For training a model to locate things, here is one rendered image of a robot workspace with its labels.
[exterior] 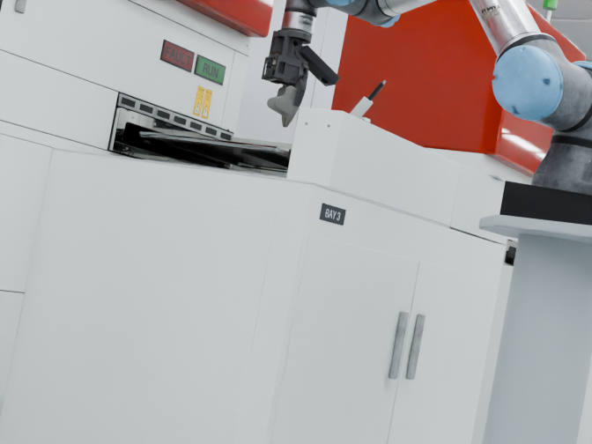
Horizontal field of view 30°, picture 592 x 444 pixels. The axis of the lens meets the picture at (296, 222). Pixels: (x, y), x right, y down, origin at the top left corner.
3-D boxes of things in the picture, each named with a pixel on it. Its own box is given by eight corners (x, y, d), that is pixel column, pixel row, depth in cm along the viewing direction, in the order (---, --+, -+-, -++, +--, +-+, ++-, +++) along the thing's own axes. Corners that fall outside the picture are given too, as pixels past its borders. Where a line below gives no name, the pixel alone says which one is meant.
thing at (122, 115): (107, 149, 240) (114, 107, 240) (222, 182, 277) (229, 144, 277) (113, 150, 239) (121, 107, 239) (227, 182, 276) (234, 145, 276)
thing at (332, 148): (284, 181, 202) (299, 106, 203) (412, 221, 249) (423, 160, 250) (329, 187, 197) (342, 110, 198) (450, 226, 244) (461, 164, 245)
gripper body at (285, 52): (260, 82, 252) (270, 30, 253) (292, 91, 256) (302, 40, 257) (275, 79, 246) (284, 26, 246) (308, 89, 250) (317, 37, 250)
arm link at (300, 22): (306, 22, 257) (323, 18, 250) (302, 41, 257) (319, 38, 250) (277, 13, 254) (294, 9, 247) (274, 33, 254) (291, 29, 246)
